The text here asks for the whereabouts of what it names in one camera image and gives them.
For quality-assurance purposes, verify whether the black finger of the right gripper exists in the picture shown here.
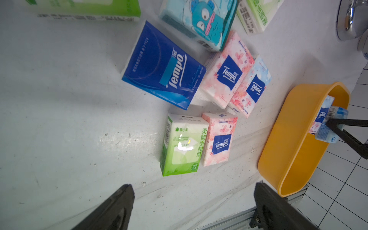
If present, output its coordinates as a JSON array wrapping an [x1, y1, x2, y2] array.
[[328, 119, 368, 160]]

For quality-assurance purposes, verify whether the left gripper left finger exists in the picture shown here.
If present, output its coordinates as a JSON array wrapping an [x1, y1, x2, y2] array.
[[72, 184, 135, 230]]

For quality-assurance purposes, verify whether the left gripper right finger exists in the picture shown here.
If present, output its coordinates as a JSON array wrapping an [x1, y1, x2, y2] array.
[[254, 182, 318, 230]]

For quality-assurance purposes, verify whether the light blue tissue pack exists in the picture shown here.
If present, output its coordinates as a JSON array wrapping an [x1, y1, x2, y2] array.
[[315, 106, 349, 144]]

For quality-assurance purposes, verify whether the pink tempo tissue pack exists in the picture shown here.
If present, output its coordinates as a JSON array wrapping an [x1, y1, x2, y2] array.
[[228, 56, 272, 118], [309, 95, 334, 135], [202, 112, 238, 166], [200, 30, 255, 109]]

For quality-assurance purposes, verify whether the green tissue pack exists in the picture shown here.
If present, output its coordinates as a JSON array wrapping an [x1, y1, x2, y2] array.
[[20, 0, 141, 22], [237, 0, 284, 35], [160, 114, 209, 176]]

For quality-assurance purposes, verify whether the yellow plastic storage box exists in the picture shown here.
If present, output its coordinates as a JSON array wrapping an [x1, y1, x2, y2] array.
[[258, 82, 350, 197]]

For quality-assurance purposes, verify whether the blue white ceramic bowl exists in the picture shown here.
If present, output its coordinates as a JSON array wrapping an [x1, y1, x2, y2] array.
[[357, 36, 368, 60]]

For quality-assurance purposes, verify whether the chrome cup holder stand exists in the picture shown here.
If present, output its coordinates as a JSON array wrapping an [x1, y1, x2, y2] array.
[[336, 0, 368, 41]]

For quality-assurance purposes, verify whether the green tissue pack top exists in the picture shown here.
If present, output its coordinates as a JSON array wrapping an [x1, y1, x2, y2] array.
[[237, 0, 284, 35]]

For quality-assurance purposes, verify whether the dark blue Tempo tissue pack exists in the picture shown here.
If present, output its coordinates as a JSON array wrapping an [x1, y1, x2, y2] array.
[[122, 21, 207, 110]]

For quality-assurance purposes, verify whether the teal cartoon tissue pack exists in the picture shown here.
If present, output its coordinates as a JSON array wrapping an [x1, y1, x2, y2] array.
[[160, 0, 238, 52]]

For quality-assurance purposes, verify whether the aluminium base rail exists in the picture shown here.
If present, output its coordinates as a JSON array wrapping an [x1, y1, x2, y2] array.
[[197, 185, 309, 230]]

